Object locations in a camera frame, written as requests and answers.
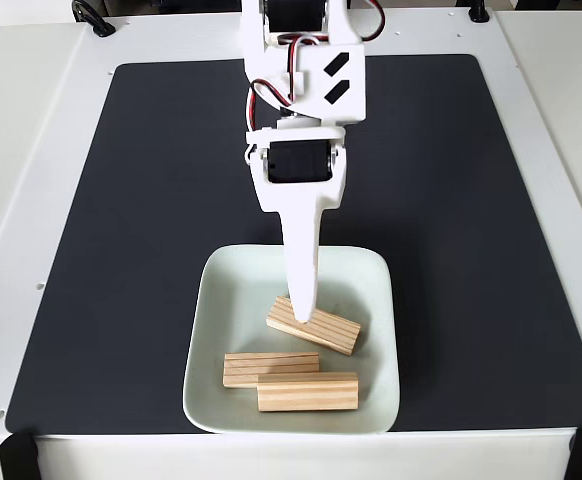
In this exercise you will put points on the striped wooden block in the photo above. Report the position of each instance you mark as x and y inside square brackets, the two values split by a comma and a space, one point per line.
[333, 335]
[308, 392]

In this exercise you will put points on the grooved wooden block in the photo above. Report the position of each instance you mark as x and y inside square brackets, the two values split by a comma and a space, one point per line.
[243, 370]

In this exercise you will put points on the white square plate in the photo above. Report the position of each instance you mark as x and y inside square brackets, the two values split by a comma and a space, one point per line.
[221, 310]

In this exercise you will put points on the black table mat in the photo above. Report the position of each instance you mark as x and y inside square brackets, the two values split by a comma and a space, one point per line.
[121, 250]

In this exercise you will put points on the black table clamp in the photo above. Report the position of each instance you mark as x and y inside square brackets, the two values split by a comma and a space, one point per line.
[478, 11]
[93, 17]

